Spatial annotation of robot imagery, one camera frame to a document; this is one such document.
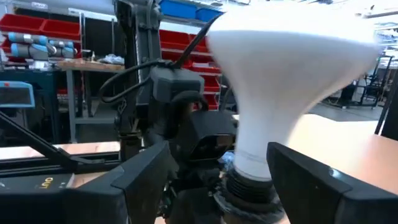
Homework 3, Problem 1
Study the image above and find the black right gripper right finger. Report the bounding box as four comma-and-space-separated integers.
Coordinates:
267, 142, 398, 224

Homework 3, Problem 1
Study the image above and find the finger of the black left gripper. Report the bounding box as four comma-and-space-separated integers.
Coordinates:
183, 110, 239, 162

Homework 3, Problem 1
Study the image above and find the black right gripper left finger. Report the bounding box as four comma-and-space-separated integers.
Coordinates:
0, 141, 178, 224

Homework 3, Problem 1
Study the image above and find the red plastic storage bin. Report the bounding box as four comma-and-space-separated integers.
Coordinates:
189, 60, 221, 76
39, 19, 81, 40
158, 29, 191, 52
0, 14, 46, 34

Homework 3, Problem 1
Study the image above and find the light wooden desk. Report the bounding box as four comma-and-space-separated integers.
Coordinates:
289, 113, 398, 195

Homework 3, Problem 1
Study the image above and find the black Outsiders paperback book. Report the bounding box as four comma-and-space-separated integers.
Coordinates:
0, 173, 75, 192

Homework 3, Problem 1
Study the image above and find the wooden top metal workbench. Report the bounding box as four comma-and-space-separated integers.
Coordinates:
55, 58, 127, 144

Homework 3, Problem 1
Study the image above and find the black room divider panel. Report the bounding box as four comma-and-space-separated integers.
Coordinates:
374, 67, 398, 141

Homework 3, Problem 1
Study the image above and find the blue plastic storage bin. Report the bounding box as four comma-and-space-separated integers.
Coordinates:
195, 7, 225, 23
159, 0, 198, 19

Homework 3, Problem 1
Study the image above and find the blue framed screen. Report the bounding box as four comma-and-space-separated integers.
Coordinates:
0, 80, 35, 109

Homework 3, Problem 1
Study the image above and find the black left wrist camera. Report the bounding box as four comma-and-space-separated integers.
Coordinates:
150, 67, 205, 103

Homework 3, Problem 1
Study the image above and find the black metal table frame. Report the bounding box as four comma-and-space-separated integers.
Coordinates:
0, 110, 124, 175

